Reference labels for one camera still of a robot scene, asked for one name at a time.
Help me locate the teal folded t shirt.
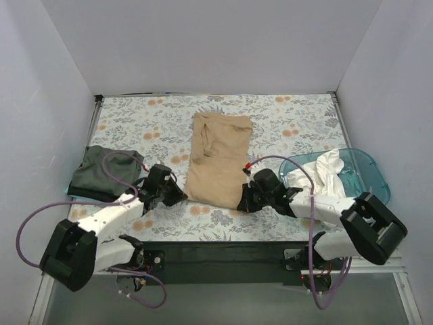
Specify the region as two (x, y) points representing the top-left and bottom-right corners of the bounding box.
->
(64, 188), (98, 202)

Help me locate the black folded t shirt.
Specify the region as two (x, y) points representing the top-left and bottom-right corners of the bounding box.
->
(68, 185), (118, 202)

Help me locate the tan t shirt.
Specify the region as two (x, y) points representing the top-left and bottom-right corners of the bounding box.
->
(185, 112), (252, 209)

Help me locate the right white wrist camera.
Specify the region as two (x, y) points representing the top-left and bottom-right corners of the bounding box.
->
(242, 162), (252, 177)

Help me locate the floral table cloth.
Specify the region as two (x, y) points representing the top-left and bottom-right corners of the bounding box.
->
(91, 94), (346, 241)

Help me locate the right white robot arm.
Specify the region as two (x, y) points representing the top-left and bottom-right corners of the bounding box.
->
(237, 167), (408, 269)

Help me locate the purple cable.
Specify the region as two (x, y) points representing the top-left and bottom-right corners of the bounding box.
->
(16, 151), (168, 309)
(245, 154), (352, 311)

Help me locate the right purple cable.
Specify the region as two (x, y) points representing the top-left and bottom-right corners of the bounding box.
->
(245, 154), (352, 311)

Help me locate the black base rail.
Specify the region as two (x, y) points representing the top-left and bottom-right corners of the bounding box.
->
(143, 241), (306, 285)

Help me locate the teal plastic basket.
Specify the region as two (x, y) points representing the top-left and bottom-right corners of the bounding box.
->
(279, 148), (390, 204)

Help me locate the white t shirt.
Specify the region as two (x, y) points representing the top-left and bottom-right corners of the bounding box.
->
(284, 148), (346, 198)

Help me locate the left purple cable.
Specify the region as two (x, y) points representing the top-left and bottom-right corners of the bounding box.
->
(16, 151), (168, 309)

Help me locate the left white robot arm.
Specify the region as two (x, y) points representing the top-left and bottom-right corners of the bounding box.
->
(39, 164), (187, 292)

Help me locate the dark grey folded t shirt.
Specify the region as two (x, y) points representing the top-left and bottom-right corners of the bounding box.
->
(69, 146), (143, 197)

